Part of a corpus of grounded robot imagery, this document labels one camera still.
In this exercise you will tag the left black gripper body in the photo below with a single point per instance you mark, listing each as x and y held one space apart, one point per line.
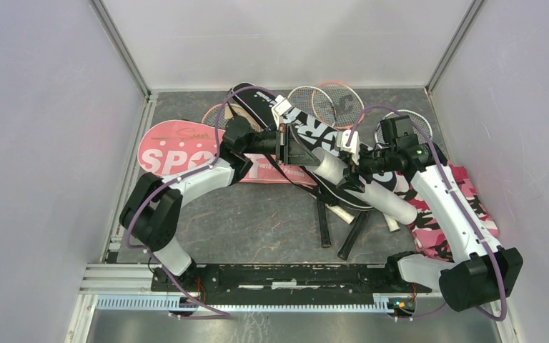
285 144

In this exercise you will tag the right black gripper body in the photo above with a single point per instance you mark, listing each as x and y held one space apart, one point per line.
365 168

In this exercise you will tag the white shuttlecock tube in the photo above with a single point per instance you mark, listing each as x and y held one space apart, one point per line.
375 195

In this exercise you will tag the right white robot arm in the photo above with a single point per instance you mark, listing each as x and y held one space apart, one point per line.
483 273

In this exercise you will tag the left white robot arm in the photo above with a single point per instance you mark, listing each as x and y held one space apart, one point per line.
152 211

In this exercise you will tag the black SPORT racket bag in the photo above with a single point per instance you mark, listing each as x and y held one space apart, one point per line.
259 102

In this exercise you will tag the pink camouflage cloth bag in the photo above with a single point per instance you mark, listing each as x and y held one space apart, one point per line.
429 238

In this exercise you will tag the pink SPORT racket bag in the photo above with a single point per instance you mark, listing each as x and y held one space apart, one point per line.
174 146

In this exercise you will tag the white racket handle left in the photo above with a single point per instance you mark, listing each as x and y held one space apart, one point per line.
342 213

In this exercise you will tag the white racket handle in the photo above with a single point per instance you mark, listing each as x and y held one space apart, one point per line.
391 223
342 213

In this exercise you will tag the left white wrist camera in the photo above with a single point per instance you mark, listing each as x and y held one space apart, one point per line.
283 111

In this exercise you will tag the black racket handle right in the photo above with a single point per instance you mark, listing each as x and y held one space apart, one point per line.
352 236

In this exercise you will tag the black racket handle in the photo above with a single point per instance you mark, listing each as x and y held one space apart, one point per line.
352 236
323 225

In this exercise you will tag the white frame badminton racket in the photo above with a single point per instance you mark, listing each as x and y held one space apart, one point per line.
310 104

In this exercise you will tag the white racket handle right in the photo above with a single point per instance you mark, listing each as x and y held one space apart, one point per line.
391 223

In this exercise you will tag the black racket handle left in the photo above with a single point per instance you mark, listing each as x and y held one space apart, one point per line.
323 225

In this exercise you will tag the pink frame badminton racket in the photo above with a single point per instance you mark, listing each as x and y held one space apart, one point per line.
338 105

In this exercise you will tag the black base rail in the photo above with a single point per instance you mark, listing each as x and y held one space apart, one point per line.
294 284

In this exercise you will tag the white toothed cable duct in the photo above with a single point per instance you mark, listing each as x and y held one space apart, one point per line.
179 303

